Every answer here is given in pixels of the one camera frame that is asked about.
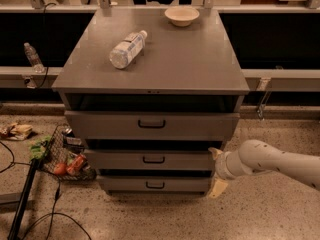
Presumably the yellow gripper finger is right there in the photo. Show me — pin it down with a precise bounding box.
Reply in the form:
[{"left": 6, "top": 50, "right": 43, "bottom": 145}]
[
  {"left": 209, "top": 147, "right": 222, "bottom": 160},
  {"left": 208, "top": 178, "right": 228, "bottom": 198}
]

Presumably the grey drawer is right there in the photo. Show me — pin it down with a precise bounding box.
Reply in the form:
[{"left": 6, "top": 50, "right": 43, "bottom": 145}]
[
  {"left": 65, "top": 111, "right": 240, "bottom": 141},
  {"left": 84, "top": 150, "right": 215, "bottom": 171},
  {"left": 97, "top": 176, "right": 211, "bottom": 193}
]

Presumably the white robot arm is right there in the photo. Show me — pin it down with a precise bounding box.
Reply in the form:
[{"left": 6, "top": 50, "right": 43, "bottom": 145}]
[{"left": 208, "top": 140, "right": 320, "bottom": 198}]

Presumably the grey drawer cabinet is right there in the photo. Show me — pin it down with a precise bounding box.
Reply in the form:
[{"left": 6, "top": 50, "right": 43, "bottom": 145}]
[{"left": 53, "top": 8, "right": 249, "bottom": 179}]

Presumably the grey bottom drawer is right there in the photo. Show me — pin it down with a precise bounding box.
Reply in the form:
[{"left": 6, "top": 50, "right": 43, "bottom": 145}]
[{"left": 97, "top": 176, "right": 211, "bottom": 193}]

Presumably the grey top drawer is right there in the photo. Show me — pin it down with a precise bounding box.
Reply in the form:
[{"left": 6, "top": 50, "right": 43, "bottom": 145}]
[{"left": 65, "top": 111, "right": 240, "bottom": 141}]

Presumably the clear plastic water bottle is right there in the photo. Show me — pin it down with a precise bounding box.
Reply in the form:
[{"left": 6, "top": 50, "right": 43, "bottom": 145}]
[{"left": 109, "top": 30, "right": 148, "bottom": 69}]

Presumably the orange snack packet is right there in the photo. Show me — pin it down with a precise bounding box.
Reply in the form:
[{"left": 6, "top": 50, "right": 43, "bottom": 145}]
[{"left": 66, "top": 155, "right": 86, "bottom": 176}]

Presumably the red tomato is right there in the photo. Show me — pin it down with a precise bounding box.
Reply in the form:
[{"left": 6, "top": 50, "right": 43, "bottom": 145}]
[{"left": 53, "top": 163, "right": 67, "bottom": 176}]

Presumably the black pole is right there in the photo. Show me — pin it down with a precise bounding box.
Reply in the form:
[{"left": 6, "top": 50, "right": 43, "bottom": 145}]
[{"left": 7, "top": 159, "right": 39, "bottom": 240}]

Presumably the small standing water bottle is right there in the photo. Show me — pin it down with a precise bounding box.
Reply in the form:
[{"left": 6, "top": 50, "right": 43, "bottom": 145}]
[{"left": 24, "top": 42, "right": 45, "bottom": 74}]

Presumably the black floor cable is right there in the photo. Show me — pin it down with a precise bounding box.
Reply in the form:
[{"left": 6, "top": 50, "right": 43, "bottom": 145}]
[{"left": 0, "top": 140, "right": 93, "bottom": 240}]

